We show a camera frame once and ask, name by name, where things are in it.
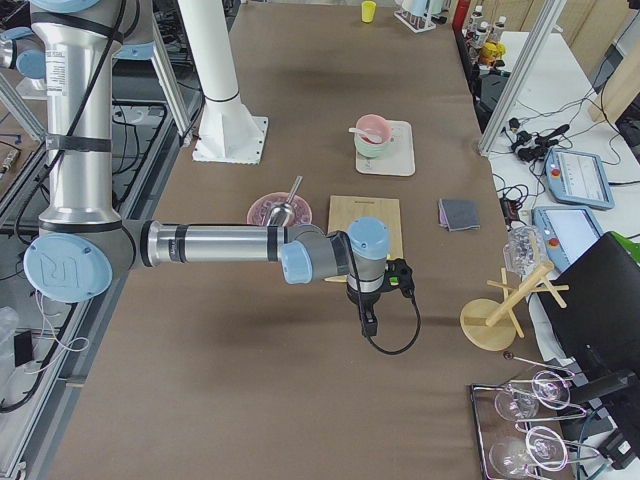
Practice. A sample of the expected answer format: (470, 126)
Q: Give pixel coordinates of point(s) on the white ceramic spoon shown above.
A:
(371, 137)

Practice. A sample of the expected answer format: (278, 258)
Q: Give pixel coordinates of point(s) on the metal glass rack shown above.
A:
(490, 427)

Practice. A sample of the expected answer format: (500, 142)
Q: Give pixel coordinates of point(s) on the black monitor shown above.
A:
(599, 326)

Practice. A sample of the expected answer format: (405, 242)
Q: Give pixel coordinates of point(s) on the wine glass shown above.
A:
(540, 450)
(520, 400)

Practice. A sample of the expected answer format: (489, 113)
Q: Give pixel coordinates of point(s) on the stacked green bowls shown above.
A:
(370, 150)

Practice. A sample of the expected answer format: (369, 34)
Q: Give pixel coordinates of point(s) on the teach pendant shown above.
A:
(579, 178)
(568, 232)

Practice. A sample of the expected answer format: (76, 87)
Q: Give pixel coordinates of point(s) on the upper teach pendant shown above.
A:
(579, 178)

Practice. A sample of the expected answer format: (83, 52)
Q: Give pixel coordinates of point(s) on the large pink bowl with ice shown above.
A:
(259, 212)

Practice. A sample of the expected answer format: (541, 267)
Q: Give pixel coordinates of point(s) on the metal ice scoop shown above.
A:
(282, 214)

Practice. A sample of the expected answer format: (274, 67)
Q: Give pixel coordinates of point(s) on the small pink bowl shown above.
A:
(376, 125)

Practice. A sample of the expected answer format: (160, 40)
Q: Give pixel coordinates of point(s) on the lower teach pendant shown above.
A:
(568, 232)

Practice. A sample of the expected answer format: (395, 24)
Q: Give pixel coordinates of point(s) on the yellow cup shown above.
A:
(368, 11)

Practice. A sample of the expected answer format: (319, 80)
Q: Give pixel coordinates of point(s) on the aluminium frame post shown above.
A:
(535, 41)

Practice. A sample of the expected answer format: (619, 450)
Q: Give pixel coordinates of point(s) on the wine glass upper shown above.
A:
(520, 400)

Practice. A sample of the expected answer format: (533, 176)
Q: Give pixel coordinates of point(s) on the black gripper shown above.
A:
(361, 299)

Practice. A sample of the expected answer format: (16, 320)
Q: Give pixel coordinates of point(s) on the wooden cup tree stand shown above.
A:
(492, 325)

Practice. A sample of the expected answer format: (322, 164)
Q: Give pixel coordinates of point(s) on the white rack at far edge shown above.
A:
(420, 15)

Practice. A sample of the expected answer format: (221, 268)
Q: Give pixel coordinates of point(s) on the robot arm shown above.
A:
(84, 244)

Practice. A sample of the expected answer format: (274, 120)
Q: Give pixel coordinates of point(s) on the folded grey cloth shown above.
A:
(458, 214)

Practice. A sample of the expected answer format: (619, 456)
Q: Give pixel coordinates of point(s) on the wine glass lower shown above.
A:
(540, 450)

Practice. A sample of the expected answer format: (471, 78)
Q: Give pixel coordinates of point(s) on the cream tray with bunny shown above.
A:
(397, 160)

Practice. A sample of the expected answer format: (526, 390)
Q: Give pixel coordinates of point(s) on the bamboo cutting board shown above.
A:
(343, 210)

